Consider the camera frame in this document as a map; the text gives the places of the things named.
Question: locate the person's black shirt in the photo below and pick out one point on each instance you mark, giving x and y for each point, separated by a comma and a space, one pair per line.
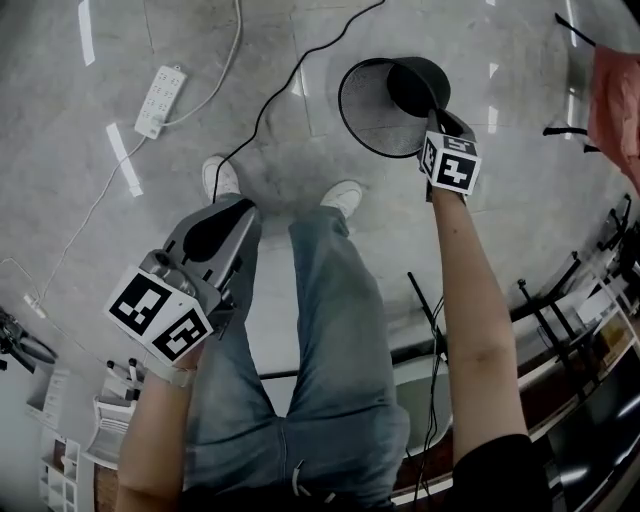
500, 475

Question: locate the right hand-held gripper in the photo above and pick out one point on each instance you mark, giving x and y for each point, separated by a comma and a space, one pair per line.
452, 170

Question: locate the pink sofa chair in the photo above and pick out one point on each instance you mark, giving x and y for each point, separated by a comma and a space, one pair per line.
615, 100

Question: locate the black cylindrical bin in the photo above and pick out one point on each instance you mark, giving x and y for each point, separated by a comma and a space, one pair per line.
380, 110

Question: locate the white storage shelf unit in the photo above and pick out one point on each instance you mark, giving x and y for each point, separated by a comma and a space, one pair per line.
60, 475

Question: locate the white floor tape strip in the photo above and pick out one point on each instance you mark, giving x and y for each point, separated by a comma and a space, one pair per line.
122, 155
86, 35

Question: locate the black wheeled chair base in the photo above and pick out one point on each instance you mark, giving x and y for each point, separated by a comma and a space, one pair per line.
25, 345

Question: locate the white metal shelf rack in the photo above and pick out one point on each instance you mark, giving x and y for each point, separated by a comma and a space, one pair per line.
595, 303

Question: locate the black tripod stand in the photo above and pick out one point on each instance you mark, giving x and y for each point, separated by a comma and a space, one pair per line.
425, 307

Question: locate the person's blue jeans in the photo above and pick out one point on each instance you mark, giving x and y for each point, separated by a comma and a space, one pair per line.
325, 325

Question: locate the person's white shoe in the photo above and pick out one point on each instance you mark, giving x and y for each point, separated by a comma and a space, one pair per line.
227, 177
342, 196

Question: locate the person's right white shoe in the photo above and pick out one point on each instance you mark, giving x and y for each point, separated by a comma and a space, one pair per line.
342, 196

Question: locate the person's left white shoe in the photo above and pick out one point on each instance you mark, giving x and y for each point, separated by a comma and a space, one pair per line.
227, 177

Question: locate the person's left forearm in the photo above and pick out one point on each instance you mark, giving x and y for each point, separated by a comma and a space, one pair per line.
150, 440

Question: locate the black metal frame rack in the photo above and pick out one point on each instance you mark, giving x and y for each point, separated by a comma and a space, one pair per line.
550, 305

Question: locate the white plug adapter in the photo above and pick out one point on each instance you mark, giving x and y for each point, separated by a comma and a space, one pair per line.
34, 303

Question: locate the white paper tray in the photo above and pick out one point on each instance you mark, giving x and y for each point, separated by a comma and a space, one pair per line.
115, 430

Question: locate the person's right forearm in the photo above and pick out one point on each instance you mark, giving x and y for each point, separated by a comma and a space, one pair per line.
470, 300

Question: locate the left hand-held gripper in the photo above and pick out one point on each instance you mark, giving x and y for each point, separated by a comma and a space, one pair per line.
150, 305

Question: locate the white power strip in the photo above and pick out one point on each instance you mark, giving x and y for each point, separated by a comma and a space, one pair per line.
160, 100

